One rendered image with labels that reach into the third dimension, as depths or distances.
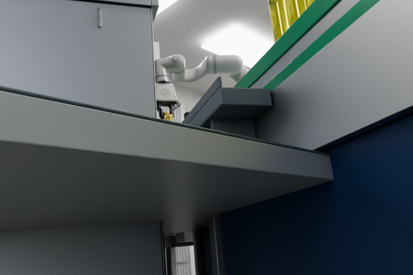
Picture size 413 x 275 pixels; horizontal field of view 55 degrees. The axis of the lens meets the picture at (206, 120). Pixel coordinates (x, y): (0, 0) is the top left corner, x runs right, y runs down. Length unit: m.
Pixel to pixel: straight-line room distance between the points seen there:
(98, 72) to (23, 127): 0.86
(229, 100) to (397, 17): 0.28
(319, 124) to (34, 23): 0.85
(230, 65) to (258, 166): 1.41
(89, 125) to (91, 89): 0.81
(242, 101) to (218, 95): 0.04
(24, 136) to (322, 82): 0.38
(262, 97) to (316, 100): 0.12
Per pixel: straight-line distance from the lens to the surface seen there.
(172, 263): 2.31
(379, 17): 0.47
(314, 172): 0.51
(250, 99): 0.63
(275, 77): 0.69
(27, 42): 1.16
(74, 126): 0.28
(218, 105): 0.62
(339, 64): 0.51
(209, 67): 1.80
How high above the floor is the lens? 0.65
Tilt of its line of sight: 17 degrees up
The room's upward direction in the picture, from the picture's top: 5 degrees counter-clockwise
